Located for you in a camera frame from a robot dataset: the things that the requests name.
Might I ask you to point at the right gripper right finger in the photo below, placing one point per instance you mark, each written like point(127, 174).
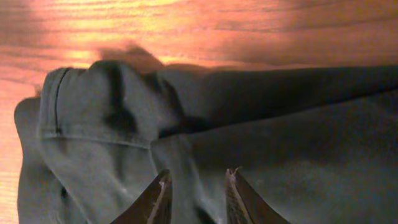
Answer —
point(244, 205)

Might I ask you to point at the black t-shirt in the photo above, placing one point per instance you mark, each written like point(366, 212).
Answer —
point(319, 145)

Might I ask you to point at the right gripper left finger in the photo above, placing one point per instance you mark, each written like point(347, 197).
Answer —
point(153, 206)

